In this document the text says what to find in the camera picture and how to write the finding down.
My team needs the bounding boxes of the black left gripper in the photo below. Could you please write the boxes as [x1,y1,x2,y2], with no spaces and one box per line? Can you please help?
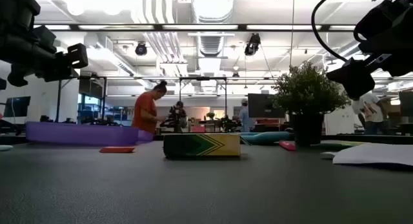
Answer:
[0,26,89,88]

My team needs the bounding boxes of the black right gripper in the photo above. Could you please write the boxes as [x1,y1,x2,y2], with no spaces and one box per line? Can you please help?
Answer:
[326,0,413,101]

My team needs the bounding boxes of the green marker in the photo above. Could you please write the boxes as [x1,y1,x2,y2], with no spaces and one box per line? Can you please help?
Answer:
[310,140,369,151]

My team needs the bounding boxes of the white paper notes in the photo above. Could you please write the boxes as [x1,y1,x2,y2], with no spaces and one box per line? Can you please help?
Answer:
[320,143,413,167]

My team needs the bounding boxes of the pink highlighter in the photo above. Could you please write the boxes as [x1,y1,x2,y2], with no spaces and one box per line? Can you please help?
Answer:
[278,140,297,152]

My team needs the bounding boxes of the orange eraser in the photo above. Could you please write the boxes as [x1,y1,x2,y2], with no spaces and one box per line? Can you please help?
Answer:
[99,146,136,154]

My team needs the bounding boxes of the green yellow crayon box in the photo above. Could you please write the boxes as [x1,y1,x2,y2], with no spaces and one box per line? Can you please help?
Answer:
[163,133,242,159]

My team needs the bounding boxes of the person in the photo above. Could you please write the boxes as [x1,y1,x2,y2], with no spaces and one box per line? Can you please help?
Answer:
[131,80,169,135]
[238,98,256,133]
[351,91,392,136]

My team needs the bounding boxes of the potted green plant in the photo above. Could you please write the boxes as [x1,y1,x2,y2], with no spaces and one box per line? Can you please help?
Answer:
[272,60,352,148]

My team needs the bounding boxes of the dark computer monitor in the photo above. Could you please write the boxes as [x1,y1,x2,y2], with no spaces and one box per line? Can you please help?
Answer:
[398,90,413,118]
[247,93,287,119]
[3,96,32,119]

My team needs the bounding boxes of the black ceiling spotlight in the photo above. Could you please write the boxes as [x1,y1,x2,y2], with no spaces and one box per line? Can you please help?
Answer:
[243,33,262,57]
[134,42,148,57]

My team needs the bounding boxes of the purple plastic pencil box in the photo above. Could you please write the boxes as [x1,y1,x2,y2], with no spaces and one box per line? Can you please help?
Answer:
[25,121,154,147]

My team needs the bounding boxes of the teal calculator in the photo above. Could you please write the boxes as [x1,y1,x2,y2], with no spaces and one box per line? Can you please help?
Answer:
[239,130,292,146]

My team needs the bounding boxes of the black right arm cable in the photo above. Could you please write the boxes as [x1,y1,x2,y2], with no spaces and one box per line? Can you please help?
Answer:
[310,0,350,63]

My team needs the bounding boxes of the black background frame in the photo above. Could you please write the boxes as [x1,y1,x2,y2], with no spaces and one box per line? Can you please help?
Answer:
[178,76,228,133]

